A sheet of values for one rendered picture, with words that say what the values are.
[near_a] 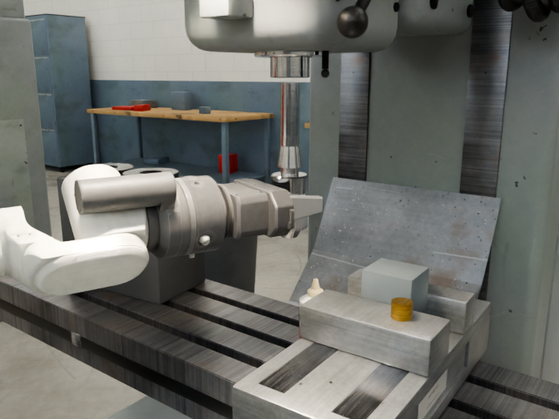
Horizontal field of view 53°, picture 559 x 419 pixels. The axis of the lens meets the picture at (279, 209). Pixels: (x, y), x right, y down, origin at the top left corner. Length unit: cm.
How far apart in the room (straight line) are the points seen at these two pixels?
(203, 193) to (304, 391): 23
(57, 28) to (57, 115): 108
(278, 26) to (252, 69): 560
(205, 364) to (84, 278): 23
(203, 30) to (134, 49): 693
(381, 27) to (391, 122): 39
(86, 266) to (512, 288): 70
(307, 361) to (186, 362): 21
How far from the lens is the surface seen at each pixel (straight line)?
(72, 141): 801
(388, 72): 104
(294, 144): 69
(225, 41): 65
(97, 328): 88
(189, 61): 685
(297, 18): 58
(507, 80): 96
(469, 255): 97
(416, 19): 73
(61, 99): 791
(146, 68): 741
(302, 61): 67
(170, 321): 86
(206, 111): 583
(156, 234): 61
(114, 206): 57
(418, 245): 99
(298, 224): 70
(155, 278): 91
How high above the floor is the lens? 129
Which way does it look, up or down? 14 degrees down
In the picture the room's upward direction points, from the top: straight up
